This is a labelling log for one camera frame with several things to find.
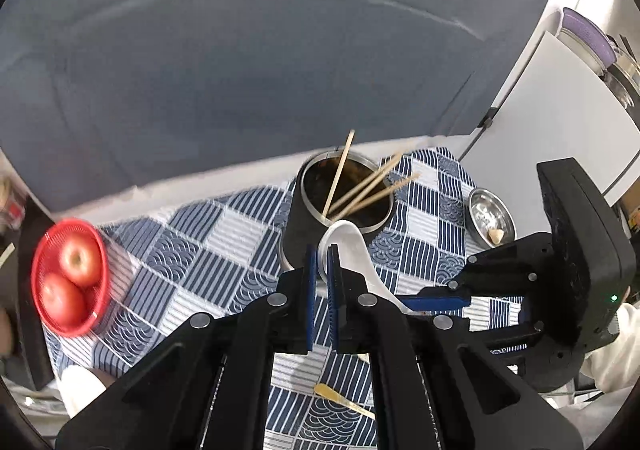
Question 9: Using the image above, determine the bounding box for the right forearm white sleeve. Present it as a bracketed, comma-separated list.
[582, 303, 640, 394]

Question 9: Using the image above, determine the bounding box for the blue white patterned tablecloth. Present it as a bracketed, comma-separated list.
[41, 145, 526, 450]

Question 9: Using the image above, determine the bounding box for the small steel dish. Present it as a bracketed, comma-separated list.
[465, 187, 518, 250]

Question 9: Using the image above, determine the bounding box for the purple lidded pot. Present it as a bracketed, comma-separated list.
[556, 7, 616, 77]

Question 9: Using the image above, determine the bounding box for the white cabinet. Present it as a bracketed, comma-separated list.
[461, 10, 639, 237]

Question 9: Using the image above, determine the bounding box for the wooden chopstick across cup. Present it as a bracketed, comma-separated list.
[330, 173, 420, 222]

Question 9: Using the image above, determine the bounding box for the grey blue sofa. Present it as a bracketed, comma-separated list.
[1, 0, 548, 212]

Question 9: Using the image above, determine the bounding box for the tall wooden chopstick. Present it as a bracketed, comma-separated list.
[322, 129, 356, 217]

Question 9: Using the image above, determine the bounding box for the black steel utensil cup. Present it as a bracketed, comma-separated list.
[279, 149, 378, 270]

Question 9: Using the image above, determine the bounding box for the plain white ceramic spoon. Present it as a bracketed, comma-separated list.
[318, 219, 413, 315]

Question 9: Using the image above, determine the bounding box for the yellow tipped white spoon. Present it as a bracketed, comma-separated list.
[314, 383, 375, 420]

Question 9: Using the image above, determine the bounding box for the red plastic fruit basket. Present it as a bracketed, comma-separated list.
[30, 218, 111, 337]

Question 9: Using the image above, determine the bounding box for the red apple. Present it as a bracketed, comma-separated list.
[58, 233, 101, 288]
[40, 273, 86, 328]

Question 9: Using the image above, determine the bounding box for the white ceramic bowl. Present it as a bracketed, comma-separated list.
[58, 364, 115, 418]

